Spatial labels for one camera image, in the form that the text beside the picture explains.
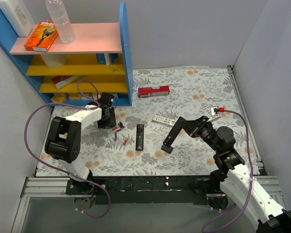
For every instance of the floral patterned table mat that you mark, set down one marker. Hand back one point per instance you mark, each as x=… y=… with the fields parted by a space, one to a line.
x=193 y=92

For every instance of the black remote with back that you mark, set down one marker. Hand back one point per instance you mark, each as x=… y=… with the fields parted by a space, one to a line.
x=169 y=140

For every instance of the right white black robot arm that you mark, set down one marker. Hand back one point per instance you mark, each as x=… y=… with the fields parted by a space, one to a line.
x=235 y=178

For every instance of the white air conditioner remote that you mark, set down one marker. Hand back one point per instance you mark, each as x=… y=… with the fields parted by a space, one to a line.
x=163 y=121

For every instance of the white plastic bottle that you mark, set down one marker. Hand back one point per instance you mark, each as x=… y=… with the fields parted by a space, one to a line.
x=17 y=14

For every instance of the blue multicolour shelf unit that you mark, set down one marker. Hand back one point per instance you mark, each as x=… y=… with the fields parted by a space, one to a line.
x=91 y=38

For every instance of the orange razor box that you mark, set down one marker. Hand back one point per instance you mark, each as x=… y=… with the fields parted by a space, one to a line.
x=42 y=37

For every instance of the clear plastic water bottle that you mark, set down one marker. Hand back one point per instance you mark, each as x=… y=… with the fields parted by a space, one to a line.
x=59 y=16

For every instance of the red rectangular box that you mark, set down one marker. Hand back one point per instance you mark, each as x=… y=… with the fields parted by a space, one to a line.
x=144 y=92

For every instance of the orange yellow small box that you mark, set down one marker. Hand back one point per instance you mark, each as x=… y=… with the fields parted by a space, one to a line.
x=59 y=97

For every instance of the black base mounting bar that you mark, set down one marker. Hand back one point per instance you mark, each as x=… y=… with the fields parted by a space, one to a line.
x=198 y=190

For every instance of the black slim remote control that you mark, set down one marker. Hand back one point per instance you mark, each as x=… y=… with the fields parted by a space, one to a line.
x=139 y=146

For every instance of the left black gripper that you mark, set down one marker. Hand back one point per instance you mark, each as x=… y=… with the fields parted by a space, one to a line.
x=106 y=120

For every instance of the yellow white small box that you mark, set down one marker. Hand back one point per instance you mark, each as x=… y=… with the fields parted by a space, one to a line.
x=74 y=96

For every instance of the blue white small box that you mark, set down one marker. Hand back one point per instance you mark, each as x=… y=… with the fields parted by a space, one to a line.
x=115 y=95

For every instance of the white red small box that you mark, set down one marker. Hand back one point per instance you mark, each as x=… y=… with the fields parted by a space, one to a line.
x=95 y=96

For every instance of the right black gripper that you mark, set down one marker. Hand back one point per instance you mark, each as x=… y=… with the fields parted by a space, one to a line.
x=192 y=126

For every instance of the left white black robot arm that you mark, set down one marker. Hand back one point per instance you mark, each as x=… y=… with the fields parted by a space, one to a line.
x=63 y=142

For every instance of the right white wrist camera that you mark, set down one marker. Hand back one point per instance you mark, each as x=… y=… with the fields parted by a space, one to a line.
x=216 y=114

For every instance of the red white flat box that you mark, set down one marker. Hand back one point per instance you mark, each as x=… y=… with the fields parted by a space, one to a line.
x=61 y=81

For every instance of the black battery cover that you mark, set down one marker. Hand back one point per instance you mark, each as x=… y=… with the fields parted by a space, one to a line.
x=166 y=149

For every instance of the white cylinder container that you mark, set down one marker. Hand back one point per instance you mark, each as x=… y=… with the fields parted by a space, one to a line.
x=54 y=60

